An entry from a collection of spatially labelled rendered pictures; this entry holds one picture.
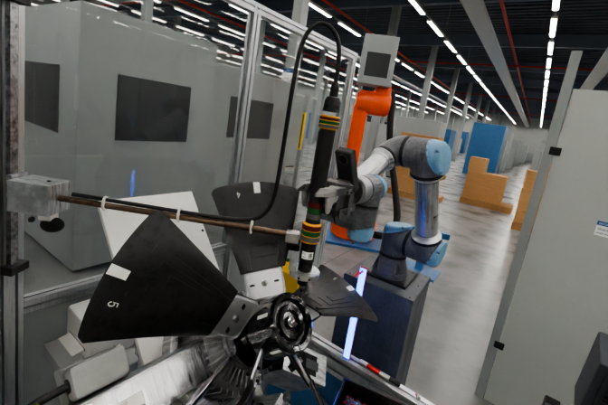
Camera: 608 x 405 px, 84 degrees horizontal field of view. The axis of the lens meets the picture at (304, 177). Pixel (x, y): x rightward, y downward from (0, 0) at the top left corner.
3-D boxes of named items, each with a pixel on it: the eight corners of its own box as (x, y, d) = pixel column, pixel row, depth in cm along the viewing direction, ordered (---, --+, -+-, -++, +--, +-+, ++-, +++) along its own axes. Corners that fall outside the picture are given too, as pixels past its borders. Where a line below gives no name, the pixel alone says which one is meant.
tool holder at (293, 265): (279, 277, 75) (285, 236, 74) (281, 264, 82) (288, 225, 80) (318, 284, 75) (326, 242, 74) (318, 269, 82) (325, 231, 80)
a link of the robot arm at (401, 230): (388, 244, 158) (393, 216, 155) (415, 255, 149) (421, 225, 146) (374, 249, 149) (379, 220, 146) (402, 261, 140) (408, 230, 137)
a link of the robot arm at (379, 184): (386, 204, 100) (391, 176, 99) (370, 209, 91) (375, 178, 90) (362, 198, 105) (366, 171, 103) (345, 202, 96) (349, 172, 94)
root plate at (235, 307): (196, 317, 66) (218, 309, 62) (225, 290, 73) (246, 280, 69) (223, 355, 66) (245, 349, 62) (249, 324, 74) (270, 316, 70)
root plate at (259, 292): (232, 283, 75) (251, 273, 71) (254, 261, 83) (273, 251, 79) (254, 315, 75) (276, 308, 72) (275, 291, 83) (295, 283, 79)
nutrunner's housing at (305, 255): (293, 287, 77) (327, 80, 69) (294, 278, 81) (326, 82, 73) (310, 289, 77) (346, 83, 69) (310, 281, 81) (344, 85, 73)
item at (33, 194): (0, 212, 74) (0, 175, 73) (27, 204, 81) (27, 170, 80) (47, 221, 74) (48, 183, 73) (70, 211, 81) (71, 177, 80)
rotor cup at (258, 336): (214, 329, 70) (254, 315, 62) (254, 287, 82) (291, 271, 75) (254, 387, 70) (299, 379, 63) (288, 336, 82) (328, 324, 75)
